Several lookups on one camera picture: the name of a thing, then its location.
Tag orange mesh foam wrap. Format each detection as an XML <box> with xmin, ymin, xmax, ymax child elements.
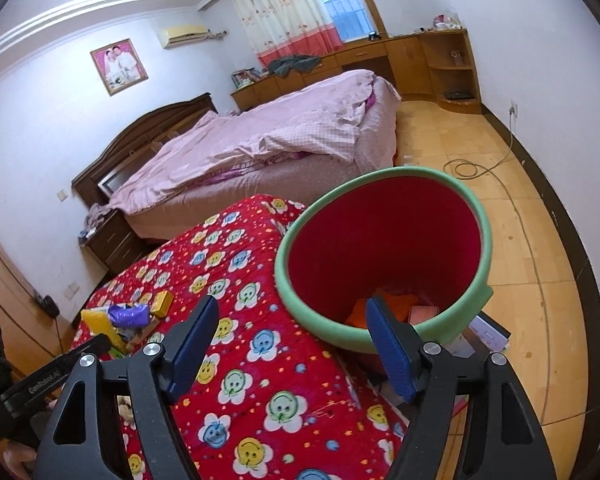
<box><xmin>345</xmin><ymin>288</ymin><xmax>422</xmax><ymax>330</ymax></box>

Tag person's left hand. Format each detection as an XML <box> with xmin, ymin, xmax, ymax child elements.
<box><xmin>3</xmin><ymin>441</ymin><xmax>38</xmax><ymax>480</ymax></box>

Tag wooden block toy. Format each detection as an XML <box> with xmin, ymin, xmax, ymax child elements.
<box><xmin>124</xmin><ymin>316</ymin><xmax>161</xmax><ymax>353</ymax></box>

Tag orange brown small box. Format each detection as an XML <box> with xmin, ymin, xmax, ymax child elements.
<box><xmin>408</xmin><ymin>306</ymin><xmax>439</xmax><ymax>325</ymax></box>

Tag purple crumpled wrapper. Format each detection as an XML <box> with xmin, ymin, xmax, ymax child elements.
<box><xmin>107</xmin><ymin>304</ymin><xmax>150</xmax><ymax>330</ymax></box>

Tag yellow small box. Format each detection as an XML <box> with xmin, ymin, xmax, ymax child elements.
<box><xmin>149</xmin><ymin>290</ymin><xmax>173</xmax><ymax>320</ymax></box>

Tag stack of books under bin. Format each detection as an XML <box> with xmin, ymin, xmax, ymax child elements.
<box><xmin>379</xmin><ymin>311</ymin><xmax>513</xmax><ymax>411</ymax></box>

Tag red smiley flower blanket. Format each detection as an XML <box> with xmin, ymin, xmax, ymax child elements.
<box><xmin>88</xmin><ymin>195</ymin><xmax>406</xmax><ymax>479</ymax></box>

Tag black bag on wardrobe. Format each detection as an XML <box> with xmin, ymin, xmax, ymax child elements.
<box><xmin>34</xmin><ymin>292</ymin><xmax>60</xmax><ymax>318</ymax></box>

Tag dark wood nightstand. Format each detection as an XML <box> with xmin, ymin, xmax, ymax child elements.
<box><xmin>81</xmin><ymin>210</ymin><xmax>156</xmax><ymax>274</ymax></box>

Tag red bin with green rim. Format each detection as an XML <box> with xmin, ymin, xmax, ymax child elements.
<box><xmin>274</xmin><ymin>166</ymin><xmax>493</xmax><ymax>354</ymax></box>

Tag clothes pile on nightstand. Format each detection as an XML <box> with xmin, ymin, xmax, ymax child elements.
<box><xmin>78</xmin><ymin>204</ymin><xmax>111</xmax><ymax>244</ymax></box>

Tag dark wood headboard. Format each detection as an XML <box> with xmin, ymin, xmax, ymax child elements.
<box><xmin>71</xmin><ymin>92</ymin><xmax>216</xmax><ymax>207</ymax></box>

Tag large bed with pink duvet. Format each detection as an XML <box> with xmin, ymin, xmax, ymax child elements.
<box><xmin>107</xmin><ymin>70</ymin><xmax>401</xmax><ymax>240</ymax></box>

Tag picture frames on desk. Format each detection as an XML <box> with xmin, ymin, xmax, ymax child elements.
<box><xmin>230</xmin><ymin>67</ymin><xmax>262</xmax><ymax>89</ymax></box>

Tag long wooden desk cabinet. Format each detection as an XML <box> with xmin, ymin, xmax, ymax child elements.
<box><xmin>232</xmin><ymin>28</ymin><xmax>481</xmax><ymax>114</ymax></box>

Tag framed wedding photo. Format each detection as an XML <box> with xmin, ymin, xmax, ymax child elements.
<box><xmin>91</xmin><ymin>39</ymin><xmax>148</xmax><ymax>96</ymax></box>

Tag dark clothes on desk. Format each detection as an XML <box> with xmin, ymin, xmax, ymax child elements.
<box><xmin>268</xmin><ymin>54</ymin><xmax>321</xmax><ymax>78</ymax></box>

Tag pink bag on shelf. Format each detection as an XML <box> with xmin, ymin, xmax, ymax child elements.
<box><xmin>432</xmin><ymin>14</ymin><xmax>463</xmax><ymax>30</ymax></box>

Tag floral white red curtain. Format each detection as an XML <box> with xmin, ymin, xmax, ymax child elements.
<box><xmin>232</xmin><ymin>0</ymin><xmax>343</xmax><ymax>65</ymax></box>

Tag coiled floor cable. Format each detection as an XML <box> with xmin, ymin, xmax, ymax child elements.
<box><xmin>442</xmin><ymin>109</ymin><xmax>600</xmax><ymax>428</ymax></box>

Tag wall power outlet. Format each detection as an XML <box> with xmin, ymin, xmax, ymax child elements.
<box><xmin>509</xmin><ymin>101</ymin><xmax>518</xmax><ymax>118</ymax></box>

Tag wall air conditioner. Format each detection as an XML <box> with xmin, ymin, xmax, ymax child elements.
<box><xmin>157</xmin><ymin>25</ymin><xmax>228</xmax><ymax>49</ymax></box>

